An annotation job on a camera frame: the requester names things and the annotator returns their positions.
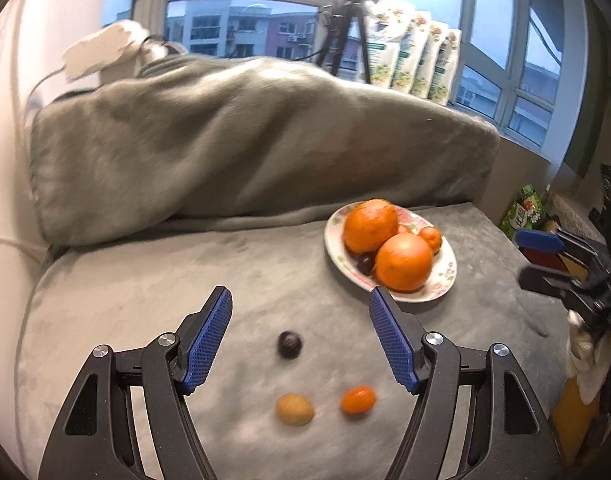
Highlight small mandarin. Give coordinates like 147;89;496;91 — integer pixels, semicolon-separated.
418;226;442;255

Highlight large orange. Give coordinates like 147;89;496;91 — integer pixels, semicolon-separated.
374;233;433;292
342;198;399;256

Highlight tiny orange kumquat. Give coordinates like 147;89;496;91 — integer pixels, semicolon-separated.
339;385;377;416

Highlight dark plum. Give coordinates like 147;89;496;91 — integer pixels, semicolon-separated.
278;330;304;360
356;252;376;276

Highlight brown kiwi-like fruit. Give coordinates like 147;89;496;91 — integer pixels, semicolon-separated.
275;393;315;427

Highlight white gloved right hand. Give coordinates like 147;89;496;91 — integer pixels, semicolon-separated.
566;311;611;405

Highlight green snack bag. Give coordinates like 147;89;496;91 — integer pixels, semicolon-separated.
499;184;545;240

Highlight floral white plate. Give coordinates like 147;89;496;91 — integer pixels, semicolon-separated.
323;202;457;304

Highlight floral packages on windowsill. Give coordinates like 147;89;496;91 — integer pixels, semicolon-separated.
357;0;462;105

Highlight black tripod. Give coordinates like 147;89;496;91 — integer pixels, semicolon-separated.
314;0;371;84

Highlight grey sofa back cushion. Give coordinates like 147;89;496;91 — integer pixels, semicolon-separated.
29;55;499;247

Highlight white power adapter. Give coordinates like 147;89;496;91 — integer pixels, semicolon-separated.
62;20;149;81

